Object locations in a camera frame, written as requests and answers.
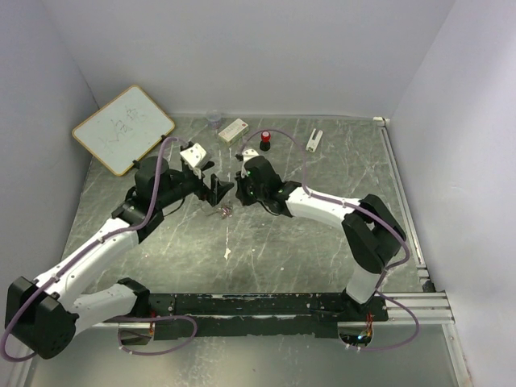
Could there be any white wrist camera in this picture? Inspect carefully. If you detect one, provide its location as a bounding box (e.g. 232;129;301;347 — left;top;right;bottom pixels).
235;148;260;163
180;143;214;180

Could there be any aluminium frame rail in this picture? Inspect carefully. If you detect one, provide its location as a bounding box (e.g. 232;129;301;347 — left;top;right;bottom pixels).
373;117;455;325

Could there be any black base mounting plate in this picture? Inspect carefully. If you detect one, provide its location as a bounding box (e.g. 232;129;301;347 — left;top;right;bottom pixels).
149;293;388;340

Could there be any red and black stamp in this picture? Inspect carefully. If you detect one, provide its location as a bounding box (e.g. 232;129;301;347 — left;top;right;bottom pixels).
260;131;271;152

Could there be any white stapler remover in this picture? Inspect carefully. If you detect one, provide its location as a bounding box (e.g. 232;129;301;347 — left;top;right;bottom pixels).
306;128;323;153

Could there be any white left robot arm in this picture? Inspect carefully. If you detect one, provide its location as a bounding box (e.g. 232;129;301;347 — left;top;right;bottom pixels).
1;156;234;359

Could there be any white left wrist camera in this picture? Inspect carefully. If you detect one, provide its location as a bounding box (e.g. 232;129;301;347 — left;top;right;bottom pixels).
180;143;214;180

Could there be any clear cup of paper clips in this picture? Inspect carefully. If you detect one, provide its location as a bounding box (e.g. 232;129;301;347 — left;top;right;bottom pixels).
206;110;222;130

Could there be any small whiteboard with wooden frame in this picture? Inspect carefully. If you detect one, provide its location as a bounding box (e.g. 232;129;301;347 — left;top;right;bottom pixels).
72;85;175;176

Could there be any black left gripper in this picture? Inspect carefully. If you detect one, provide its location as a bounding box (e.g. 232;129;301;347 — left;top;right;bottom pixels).
156;160;234;209

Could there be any white staples box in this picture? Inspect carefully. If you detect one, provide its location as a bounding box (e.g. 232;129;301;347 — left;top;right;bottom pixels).
218;119;249;145

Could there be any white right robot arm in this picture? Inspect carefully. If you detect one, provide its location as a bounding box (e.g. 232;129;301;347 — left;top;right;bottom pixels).
235;149;410;321

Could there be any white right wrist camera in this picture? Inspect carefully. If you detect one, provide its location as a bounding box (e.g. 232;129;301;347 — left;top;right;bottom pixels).
235;148;260;163

